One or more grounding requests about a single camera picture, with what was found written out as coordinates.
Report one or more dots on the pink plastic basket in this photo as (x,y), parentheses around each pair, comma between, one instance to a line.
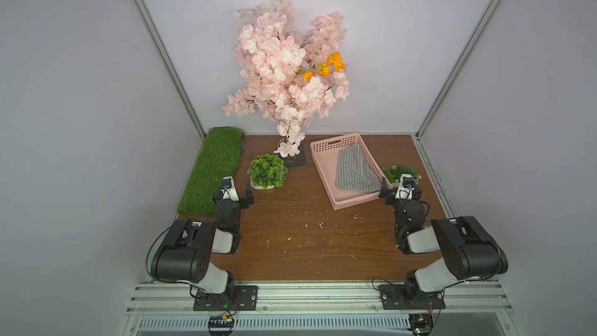
(325,153)

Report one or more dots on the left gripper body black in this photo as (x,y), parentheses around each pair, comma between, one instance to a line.
(233,201)

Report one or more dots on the controller board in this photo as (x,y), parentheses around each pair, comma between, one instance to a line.
(420,324)
(221,325)

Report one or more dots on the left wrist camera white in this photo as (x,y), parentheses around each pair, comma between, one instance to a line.
(228,187)

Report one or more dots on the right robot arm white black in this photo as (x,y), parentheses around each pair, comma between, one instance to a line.
(468,250)

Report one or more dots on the small succulent planter white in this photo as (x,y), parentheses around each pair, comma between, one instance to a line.
(393,173)

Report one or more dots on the aluminium front rail frame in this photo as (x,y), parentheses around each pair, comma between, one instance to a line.
(320,307)

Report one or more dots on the pink blossom artificial tree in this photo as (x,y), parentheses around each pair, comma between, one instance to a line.
(290,79)

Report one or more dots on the right controller board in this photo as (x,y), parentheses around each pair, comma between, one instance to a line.
(420,324)

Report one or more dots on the green artificial grass mat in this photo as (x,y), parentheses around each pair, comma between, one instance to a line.
(219,157)

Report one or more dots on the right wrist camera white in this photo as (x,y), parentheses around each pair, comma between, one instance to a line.
(406,185)

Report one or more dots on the left controller board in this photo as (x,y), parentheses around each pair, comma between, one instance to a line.
(221,325)

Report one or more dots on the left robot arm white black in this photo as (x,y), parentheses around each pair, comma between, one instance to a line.
(185,248)

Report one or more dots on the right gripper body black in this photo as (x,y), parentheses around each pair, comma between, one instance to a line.
(401,201)

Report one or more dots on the grey striped dishcloth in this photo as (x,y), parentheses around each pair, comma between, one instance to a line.
(354,173)

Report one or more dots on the round green potted plant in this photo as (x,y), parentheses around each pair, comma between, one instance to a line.
(267,171)

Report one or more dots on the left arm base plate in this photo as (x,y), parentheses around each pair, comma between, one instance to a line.
(234,298)

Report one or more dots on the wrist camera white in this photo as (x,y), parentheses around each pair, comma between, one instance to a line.
(228,187)
(406,185)

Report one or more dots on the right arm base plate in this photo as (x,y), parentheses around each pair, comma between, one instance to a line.
(398,297)

